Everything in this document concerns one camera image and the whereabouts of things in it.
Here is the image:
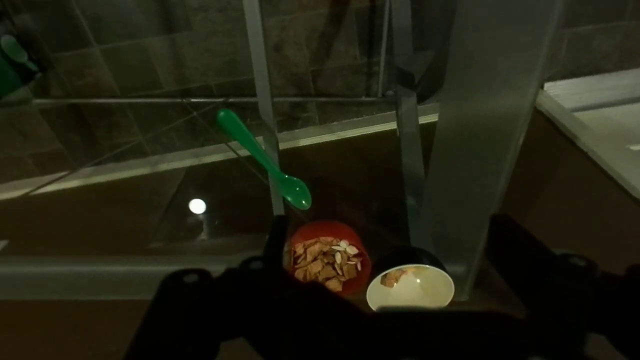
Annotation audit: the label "white door trim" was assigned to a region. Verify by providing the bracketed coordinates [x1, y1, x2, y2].
[534, 66, 640, 201]

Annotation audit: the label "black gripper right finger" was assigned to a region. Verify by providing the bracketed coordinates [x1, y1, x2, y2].
[485, 212, 598, 326]

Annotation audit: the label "cereal pieces in red bowl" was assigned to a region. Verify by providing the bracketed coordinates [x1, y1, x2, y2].
[291, 236, 365, 294]

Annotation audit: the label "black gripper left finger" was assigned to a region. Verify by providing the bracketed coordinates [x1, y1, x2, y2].
[265, 212, 295, 277]

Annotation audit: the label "cereal pieces in black bowl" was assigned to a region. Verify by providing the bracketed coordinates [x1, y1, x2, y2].
[379, 266, 420, 289]

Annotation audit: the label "black bowl with white inside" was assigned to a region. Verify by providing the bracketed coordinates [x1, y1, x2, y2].
[365, 245, 458, 314]

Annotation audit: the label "green plastic spoon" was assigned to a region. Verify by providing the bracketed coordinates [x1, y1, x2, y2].
[215, 105, 315, 212]

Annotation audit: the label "red bowl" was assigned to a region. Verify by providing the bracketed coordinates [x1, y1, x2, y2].
[283, 218, 375, 299]

